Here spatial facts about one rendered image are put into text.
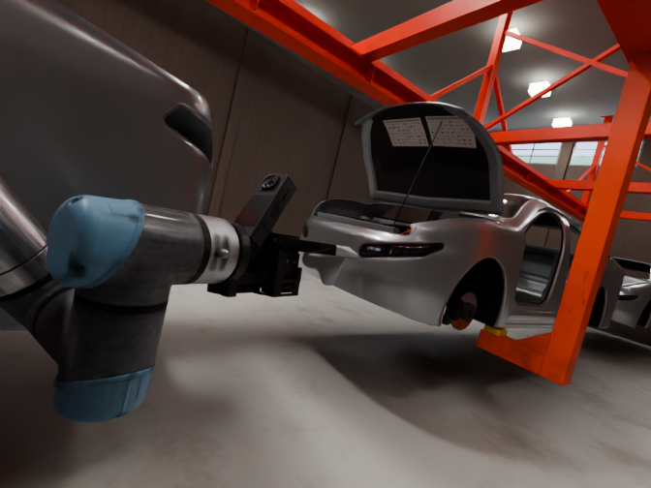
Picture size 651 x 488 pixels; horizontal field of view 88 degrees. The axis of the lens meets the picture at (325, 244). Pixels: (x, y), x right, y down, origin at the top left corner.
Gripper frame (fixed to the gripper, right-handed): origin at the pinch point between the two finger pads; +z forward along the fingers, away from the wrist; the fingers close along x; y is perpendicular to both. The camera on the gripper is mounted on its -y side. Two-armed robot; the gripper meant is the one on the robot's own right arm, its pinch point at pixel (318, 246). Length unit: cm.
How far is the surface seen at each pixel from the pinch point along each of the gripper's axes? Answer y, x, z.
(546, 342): 49, 42, 268
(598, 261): -16, 66, 260
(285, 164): -280, -765, 859
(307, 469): 116, -59, 106
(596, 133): -201, 76, 510
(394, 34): -227, -118, 263
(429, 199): -62, -67, 286
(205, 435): 109, -111, 81
